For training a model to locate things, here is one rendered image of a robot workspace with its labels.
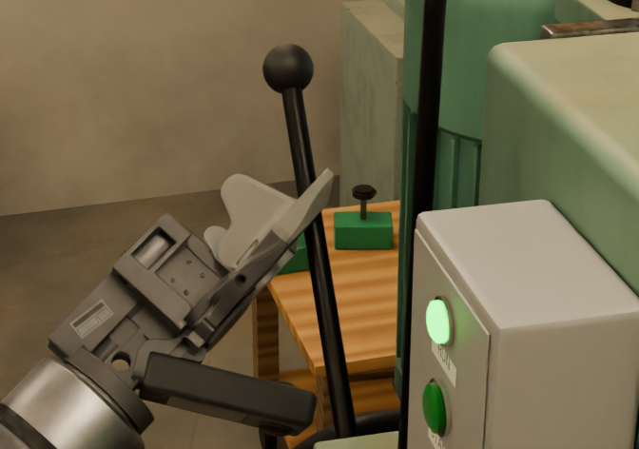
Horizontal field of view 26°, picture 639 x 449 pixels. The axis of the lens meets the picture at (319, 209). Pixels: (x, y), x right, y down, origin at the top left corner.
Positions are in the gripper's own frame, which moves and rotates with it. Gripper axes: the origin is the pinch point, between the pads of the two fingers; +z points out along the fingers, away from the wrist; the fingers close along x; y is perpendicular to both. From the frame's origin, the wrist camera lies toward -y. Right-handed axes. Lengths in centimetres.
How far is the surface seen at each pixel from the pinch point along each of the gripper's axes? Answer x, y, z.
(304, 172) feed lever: -5.1, 2.1, -0.8
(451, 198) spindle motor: -14.0, -6.2, 1.1
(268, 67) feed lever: -5.4, 8.8, 3.1
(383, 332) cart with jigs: 134, -14, 37
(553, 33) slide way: -33.6, -4.4, 2.6
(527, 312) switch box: -44.8, -10.6, -13.3
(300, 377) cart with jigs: 190, -9, 35
